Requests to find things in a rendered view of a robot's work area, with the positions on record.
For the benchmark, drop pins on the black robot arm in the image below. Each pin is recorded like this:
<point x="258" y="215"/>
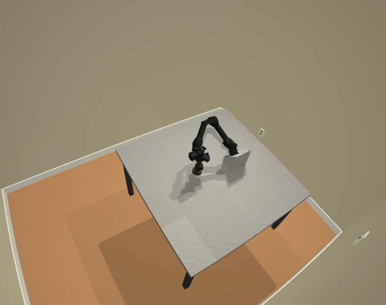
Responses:
<point x="198" y="141"/>

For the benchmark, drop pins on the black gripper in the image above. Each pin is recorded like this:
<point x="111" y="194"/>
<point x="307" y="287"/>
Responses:
<point x="199" y="165"/>

